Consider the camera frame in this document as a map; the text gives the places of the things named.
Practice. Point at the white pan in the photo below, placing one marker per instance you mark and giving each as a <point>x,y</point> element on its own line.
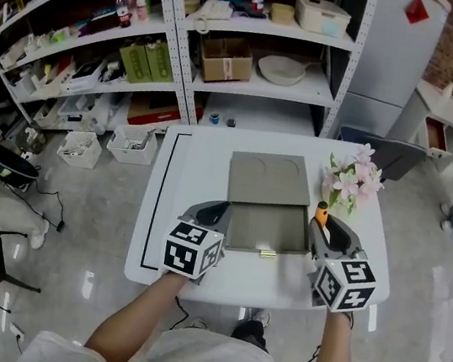
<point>280,70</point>

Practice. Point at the black tape roll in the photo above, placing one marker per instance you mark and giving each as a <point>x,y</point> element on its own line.
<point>231,122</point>

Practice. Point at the person's black shorts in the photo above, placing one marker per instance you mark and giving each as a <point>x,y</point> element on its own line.
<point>251,333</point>

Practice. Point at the dark soda bottle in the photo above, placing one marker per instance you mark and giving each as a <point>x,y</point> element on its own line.
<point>123,12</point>

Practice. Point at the red paper decoration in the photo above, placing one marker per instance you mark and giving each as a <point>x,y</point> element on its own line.
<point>417,10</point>

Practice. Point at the yellowish beige plastic container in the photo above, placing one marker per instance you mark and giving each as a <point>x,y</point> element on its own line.
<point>282,14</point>

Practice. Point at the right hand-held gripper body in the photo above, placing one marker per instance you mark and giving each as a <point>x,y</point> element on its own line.
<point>346,284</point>

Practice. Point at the red flat carton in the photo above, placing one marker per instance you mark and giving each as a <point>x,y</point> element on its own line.
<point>156,111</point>

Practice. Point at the white perforated basket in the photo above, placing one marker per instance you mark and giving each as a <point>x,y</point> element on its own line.
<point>131,148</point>
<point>80,150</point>

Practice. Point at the white table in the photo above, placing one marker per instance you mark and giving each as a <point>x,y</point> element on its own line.
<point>194,196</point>

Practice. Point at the white lidded plastic box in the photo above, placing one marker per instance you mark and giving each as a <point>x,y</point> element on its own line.
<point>321,16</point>

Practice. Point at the open cardboard box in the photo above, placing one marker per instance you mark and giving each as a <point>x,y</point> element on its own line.
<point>226,63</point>

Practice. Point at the wide white metal shelf unit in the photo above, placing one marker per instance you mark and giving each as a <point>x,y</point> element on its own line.
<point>173,35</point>

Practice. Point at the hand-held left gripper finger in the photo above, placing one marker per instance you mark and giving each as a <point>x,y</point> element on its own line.
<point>191,213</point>
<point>225,218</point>

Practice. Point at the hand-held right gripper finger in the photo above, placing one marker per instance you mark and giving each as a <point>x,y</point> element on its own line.
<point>318,243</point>
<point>351,240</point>

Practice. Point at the blue tape roll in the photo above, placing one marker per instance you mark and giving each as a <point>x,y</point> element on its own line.
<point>214,118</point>

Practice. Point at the pink flowers in white vase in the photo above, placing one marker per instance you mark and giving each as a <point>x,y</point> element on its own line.
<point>354,179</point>

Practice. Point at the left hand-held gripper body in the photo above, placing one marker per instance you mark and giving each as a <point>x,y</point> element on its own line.
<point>191,253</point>

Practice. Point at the grey chair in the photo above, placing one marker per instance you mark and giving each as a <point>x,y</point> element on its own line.
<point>396,158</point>

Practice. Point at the pink liquid bottle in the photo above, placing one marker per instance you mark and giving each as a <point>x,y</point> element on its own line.
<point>142,5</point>

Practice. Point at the white side cabinet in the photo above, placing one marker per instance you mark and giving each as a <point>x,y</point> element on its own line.
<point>447,108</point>

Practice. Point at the person's white shoe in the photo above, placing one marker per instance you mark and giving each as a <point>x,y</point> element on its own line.
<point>259,315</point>

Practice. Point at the person's left forearm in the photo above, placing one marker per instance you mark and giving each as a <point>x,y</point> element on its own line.
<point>136,319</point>

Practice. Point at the narrow white metal shelf unit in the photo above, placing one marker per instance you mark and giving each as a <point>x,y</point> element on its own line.
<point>276,30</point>

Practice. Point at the grey box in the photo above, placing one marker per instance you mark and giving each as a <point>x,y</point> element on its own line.
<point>269,178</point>

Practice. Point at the white telephone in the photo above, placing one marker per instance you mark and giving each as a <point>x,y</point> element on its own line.
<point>213,9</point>

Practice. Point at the grey refrigerator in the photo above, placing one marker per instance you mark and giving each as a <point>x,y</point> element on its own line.
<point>395,57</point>

